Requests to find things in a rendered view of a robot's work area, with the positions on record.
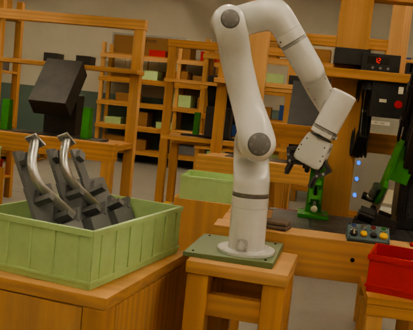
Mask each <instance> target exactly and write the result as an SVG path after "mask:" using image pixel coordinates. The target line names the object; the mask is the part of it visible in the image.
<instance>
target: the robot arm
mask: <svg viewBox="0 0 413 330"><path fill-rule="evenodd" d="M210 28H211V30H212V32H213V34H215V36H216V40H217V43H218V50H219V55H220V61H221V66H222V71H223V74H224V80H225V83H226V88H227V93H228V96H229V100H230V103H231V108H232V111H233V116H234V119H235V125H236V129H237V133H236V135H235V141H234V148H233V193H232V201H231V217H230V225H229V241H228V242H222V243H219V244H218V248H217V249H218V251H220V252H222V253H224V254H226V255H230V256H234V257H242V258H249V259H261V258H267V257H272V256H273V255H274V254H275V250H274V249H273V248H272V247H270V246H267V245H265V239H266V225H267V211H268V202H269V187H270V174H269V157H270V156H271V155H272V154H273V153H274V151H275V148H276V138H275V133H274V131H273V127H272V125H271V123H270V120H269V117H268V115H267V111H266V109H265V106H264V103H263V101H262V97H261V94H260V91H259V88H258V83H257V79H256V74H255V70H254V66H253V62H252V54H251V49H250V40H249V35H251V34H254V33H259V32H263V31H270V32H271V33H272V34H273V36H274V38H275V39H276V41H277V42H278V44H279V46H280V48H281V50H282V51H283V53H284V55H285V56H286V58H287V60H288V61H289V63H290V65H291V66H292V68H293V70H294V71H295V73H296V74H297V76H298V78H299V79H300V81H301V83H302V85H303V87H304V89H305V91H306V92H307V94H308V96H309V97H310V99H311V101H312V102H313V104H314V105H315V107H316V108H317V110H318V112H319V115H318V116H317V118H316V120H315V122H314V124H313V126H312V127H311V130H313V132H308V133H307V134H306V136H305V137H304V138H303V140H302V141H301V143H300V144H299V146H288V147H287V148H286V152H287V154H286V155H287V158H288V164H287V165H286V167H285V172H284V174H289V173H290V171H291V169H292V167H293V165H294V164H293V163H294V162H295V161H297V160H299V161H300V162H302V163H304V164H305V165H307V166H309V167H310V168H313V169H314V172H315V175H314V176H313V177H312V178H311V180H310V182H309V184H308V186H307V187H309V188H312V187H314V185H315V184H316V182H317V180H318V178H320V177H324V176H326V175H328V174H330V173H331V172H332V170H331V169H330V166H329V165H328V163H327V160H328V157H329V155H330V152H331V150H332V146H333V144H331V141H330V140H332V141H334V140H337V138H338V137H337V136H336V135H337V134H338V132H339V131H340V128H341V127H342V125H343V123H344V121H345V120H346V118H347V116H348V114H349V112H350V110H351V108H352V107H353V105H354V103H355V101H356V99H355V98H354V97H353V96H352V95H350V94H348V93H347V92H344V91H343V90H340V89H338V88H332V87H331V84H330V82H329V80H328V78H327V76H326V73H325V69H324V66H323V64H322V62H321V60H320V58H319V57H318V55H317V53H316V51H315V49H314V48H313V45H312V44H311V42H310V40H309V39H308V37H307V35H306V34H305V31H304V30H303V28H302V26H301V25H300V23H299V21H298V19H297V18H296V16H295V14H294V13H293V11H292V9H291V8H290V7H289V6H288V5H287V4H286V3H285V2H284V1H282V0H255V1H251V2H248V3H244V4H242V5H237V6H235V5H222V6H221V7H219V8H218V9H217V10H216V11H215V12H214V14H213V15H212V18H211V21H210ZM292 150H296V151H295V153H294V156H293V157H292V154H291V151H292ZM324 167H325V169H326V171H325V172H323V173H321V172H320V170H322V169H323V168H324Z"/></svg>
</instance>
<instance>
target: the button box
mask: <svg viewBox="0 0 413 330"><path fill-rule="evenodd" d="M351 224H352V223H348V224H347V228H346V232H345V237H346V240H347V241H352V242H362V243H368V244H375V243H379V244H387V245H389V244H390V239H389V228H388V227H385V228H386V230H385V231H382V230H381V229H380V228H381V227H378V226H375V227H376V229H375V230H373V229H371V228H370V227H371V226H374V225H366V228H365V229H363V228H362V227H361V225H363V224H356V223H355V224H356V225H357V226H356V227H352V226H351ZM352 229H355V230H357V232H358V233H357V235H355V236H354V235H352V234H351V233H350V231H351V230H352ZM363 230H365V231H366V232H367V236H361V231H363ZM371 232H376V233H377V237H376V238H373V237H371V236H370V233H371ZM383 232H384V233H386V234H387V235H388V238H387V239H386V240H383V239H381V238H380V234H381V233H383Z"/></svg>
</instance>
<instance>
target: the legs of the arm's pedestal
mask: <svg viewBox="0 0 413 330"><path fill-rule="evenodd" d="M293 281H294V272H293V274H292V277H291V279H290V281H289V283H288V286H287V288H283V287H275V286H270V285H263V284H255V283H250V282H243V281H239V280H230V279H226V278H219V277H214V276H206V275H202V274H194V273H189V272H188V273H187V280H186V292H185V299H184V312H183V319H182V330H220V324H221V318H226V319H230V320H237V321H244V322H249V323H255V324H258V330H288V321H289V314H290V304H291V297H292V286H293Z"/></svg>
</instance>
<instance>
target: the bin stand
mask: <svg viewBox="0 0 413 330"><path fill-rule="evenodd" d="M366 281H367V276H360V280H359V282H360V283H359V290H358V292H359V303H358V309H357V319H356V324H355V330H381V328H382V319H383V318H391V319H396V320H404V321H413V300H412V299H406V298H402V297H395V296H391V295H384V294H381V293H375V292H370V291H366V286H364V283H366Z"/></svg>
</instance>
